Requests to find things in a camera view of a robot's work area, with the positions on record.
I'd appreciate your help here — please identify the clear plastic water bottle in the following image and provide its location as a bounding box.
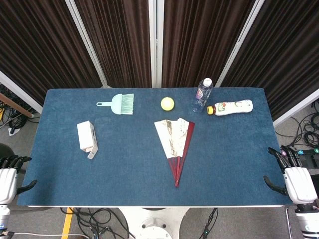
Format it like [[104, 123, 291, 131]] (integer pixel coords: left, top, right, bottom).
[[191, 78, 214, 114]]

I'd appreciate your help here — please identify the brown pleated divider panel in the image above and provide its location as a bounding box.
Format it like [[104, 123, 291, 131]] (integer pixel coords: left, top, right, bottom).
[[155, 0, 265, 89], [216, 0, 319, 127], [65, 0, 158, 89], [0, 0, 108, 114]]

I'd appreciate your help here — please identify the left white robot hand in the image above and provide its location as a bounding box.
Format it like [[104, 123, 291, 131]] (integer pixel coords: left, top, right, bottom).
[[0, 155, 38, 206]]

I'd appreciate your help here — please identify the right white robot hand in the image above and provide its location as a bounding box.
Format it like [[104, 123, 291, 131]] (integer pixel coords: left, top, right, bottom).
[[263, 146, 319, 206]]

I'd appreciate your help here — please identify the black foot pedal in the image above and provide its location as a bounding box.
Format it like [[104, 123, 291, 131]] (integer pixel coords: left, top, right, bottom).
[[299, 154, 319, 168]]

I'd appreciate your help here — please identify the black floor cable bundle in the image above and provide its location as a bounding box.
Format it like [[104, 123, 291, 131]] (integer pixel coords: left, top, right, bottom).
[[198, 207, 219, 239], [0, 84, 38, 136], [274, 101, 319, 150], [61, 207, 131, 239]]

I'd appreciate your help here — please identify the mint green hand brush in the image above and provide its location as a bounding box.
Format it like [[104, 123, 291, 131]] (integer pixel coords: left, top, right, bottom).
[[96, 93, 135, 116]]

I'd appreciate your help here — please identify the white cardboard carton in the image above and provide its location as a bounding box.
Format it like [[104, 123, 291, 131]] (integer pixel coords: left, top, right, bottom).
[[76, 120, 100, 160]]

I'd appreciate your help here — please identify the white bottle with yellow cap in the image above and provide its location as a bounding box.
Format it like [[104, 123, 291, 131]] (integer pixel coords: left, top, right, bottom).
[[207, 99, 254, 117]]

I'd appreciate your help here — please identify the red ribbed paper folding fan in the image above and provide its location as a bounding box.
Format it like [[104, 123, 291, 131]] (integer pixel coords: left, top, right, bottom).
[[154, 118, 196, 188]]

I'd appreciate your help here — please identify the white floor cable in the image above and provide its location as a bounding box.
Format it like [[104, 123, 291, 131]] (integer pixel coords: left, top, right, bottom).
[[6, 232, 83, 238]]

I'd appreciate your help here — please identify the brown wooden bar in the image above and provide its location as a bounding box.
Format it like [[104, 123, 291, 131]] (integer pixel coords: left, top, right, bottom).
[[0, 93, 34, 119]]

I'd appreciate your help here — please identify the yellow floor tape strip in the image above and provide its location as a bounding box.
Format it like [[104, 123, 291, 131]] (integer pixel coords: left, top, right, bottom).
[[61, 207, 74, 239]]

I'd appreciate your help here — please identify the blue felt table mat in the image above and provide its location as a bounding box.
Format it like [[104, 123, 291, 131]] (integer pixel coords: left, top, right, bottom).
[[16, 87, 294, 208]]

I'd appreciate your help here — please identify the yellow tennis ball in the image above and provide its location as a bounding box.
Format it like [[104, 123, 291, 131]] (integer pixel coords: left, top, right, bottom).
[[160, 97, 176, 111]]

